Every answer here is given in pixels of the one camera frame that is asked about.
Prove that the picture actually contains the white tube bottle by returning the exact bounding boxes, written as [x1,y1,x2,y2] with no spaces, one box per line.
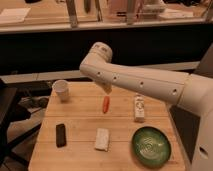
[134,96,145,122]

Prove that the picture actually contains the white folded cloth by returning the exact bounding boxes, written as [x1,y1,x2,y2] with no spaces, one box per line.
[94,128,110,151]

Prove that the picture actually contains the black chair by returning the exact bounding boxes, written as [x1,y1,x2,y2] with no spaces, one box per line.
[0,79,51,168]

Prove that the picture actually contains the black rectangular block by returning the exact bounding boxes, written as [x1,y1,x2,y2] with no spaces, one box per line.
[56,124,66,147]

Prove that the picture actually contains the metal frame post right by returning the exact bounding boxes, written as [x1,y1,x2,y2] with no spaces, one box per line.
[126,0,136,25]

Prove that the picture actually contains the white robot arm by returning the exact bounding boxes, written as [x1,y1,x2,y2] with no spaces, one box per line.
[79,42,213,171]

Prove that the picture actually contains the green ceramic bowl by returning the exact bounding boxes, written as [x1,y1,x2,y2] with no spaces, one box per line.
[131,126,172,168]

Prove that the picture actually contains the metal frame post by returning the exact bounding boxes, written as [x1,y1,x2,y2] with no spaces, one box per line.
[126,0,136,25]
[66,0,78,28]

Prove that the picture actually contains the orange carrot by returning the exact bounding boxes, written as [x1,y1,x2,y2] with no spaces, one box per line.
[102,96,110,113]

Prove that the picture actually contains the wooden table board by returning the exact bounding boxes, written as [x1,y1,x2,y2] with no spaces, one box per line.
[29,82,185,171]

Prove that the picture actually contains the white paper sheet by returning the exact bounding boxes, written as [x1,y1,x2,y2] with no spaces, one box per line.
[0,8,30,24]

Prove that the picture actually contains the metal frame post left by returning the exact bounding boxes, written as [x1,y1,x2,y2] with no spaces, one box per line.
[66,0,78,28]

